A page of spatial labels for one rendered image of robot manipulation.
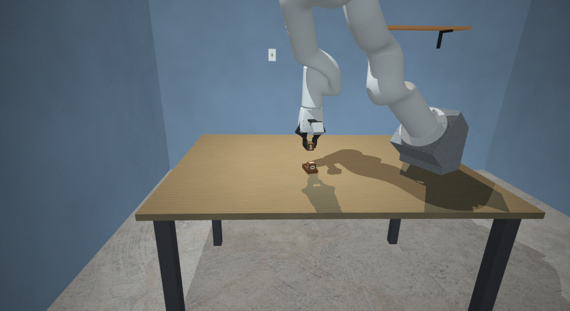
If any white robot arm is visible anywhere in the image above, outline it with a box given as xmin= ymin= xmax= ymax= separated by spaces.
xmin=279 ymin=0 xmax=448 ymax=147

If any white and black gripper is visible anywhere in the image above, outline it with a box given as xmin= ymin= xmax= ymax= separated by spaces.
xmin=295 ymin=106 xmax=323 ymax=149

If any brown wooden tray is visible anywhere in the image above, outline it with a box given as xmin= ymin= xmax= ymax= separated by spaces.
xmin=302 ymin=164 xmax=318 ymax=174

